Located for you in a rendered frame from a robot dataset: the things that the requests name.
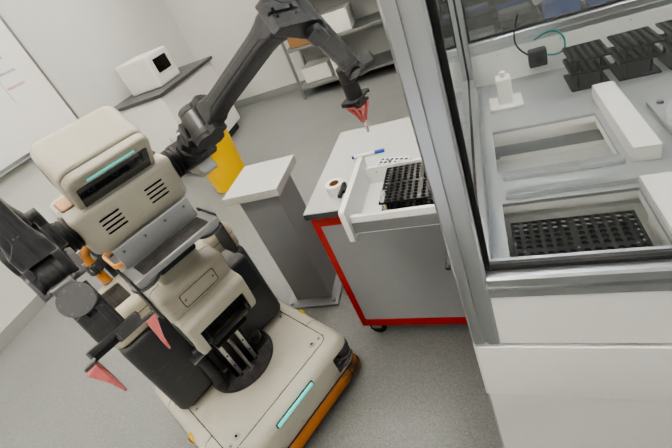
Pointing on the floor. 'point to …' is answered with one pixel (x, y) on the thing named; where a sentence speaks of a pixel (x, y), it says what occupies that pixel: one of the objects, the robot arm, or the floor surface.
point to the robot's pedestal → (286, 231)
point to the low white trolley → (384, 243)
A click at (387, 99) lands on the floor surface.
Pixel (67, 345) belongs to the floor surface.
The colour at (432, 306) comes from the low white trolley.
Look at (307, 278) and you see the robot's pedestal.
